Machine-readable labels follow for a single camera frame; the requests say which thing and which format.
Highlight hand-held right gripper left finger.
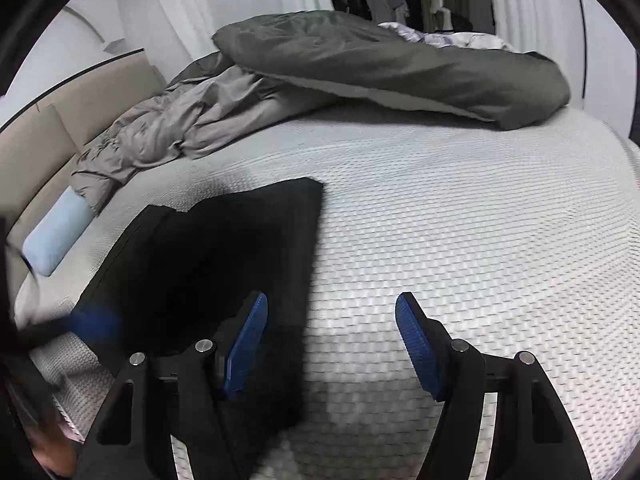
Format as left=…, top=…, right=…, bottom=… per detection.
left=75, top=291, right=268, bottom=480

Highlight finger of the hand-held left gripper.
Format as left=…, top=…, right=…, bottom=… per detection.
left=20, top=307, right=123, bottom=348

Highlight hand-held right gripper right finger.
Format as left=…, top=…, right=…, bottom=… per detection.
left=395, top=292, right=593, bottom=480

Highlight black pants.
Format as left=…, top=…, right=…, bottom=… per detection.
left=72, top=177, right=325, bottom=466

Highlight person's left hand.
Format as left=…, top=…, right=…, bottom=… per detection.
left=31, top=425, right=83, bottom=478

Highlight light blue pillow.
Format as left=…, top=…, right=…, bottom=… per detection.
left=22, top=186, right=96, bottom=277

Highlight white textured bed mattress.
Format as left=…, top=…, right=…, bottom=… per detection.
left=12, top=100, right=640, bottom=480

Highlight beige padded headboard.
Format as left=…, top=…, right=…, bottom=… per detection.
left=0, top=47, right=167, bottom=306

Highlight light grey crumpled sheet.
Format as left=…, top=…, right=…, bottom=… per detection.
left=70, top=62, right=336, bottom=213

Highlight dark grey duvet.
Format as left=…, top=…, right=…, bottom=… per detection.
left=167, top=10, right=572, bottom=131

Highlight purple patterned quilt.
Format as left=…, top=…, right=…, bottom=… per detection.
left=378, top=22, right=516, bottom=52

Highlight small white stand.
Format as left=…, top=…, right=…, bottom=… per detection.
left=431, top=0, right=454, bottom=31

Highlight white curtain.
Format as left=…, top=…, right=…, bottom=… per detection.
left=115, top=0, right=334, bottom=81

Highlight white chair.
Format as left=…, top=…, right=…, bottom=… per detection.
left=360, top=0, right=412, bottom=26

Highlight white wardrobe door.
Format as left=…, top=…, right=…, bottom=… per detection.
left=482, top=0, right=640, bottom=146

